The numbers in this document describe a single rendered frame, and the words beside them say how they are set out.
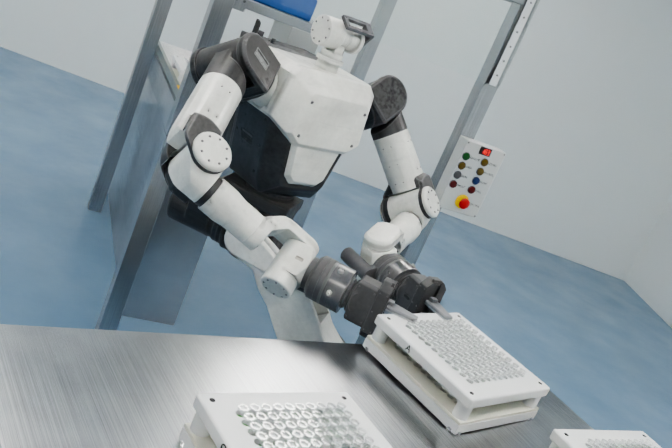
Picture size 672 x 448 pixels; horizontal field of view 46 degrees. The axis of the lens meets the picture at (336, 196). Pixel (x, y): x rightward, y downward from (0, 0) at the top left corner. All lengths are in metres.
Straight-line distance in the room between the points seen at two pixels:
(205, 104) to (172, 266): 1.49
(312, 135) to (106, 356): 0.74
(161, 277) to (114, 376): 1.82
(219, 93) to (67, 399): 0.70
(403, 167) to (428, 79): 4.09
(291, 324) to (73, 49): 4.42
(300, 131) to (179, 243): 1.29
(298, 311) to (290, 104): 0.50
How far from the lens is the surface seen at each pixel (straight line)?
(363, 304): 1.46
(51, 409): 1.05
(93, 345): 1.18
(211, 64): 1.60
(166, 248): 2.89
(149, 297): 2.97
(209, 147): 1.43
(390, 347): 1.45
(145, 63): 3.58
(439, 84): 6.00
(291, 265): 1.47
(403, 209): 1.90
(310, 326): 1.86
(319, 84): 1.68
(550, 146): 6.33
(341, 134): 1.76
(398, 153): 1.91
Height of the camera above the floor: 1.44
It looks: 15 degrees down
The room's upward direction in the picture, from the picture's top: 23 degrees clockwise
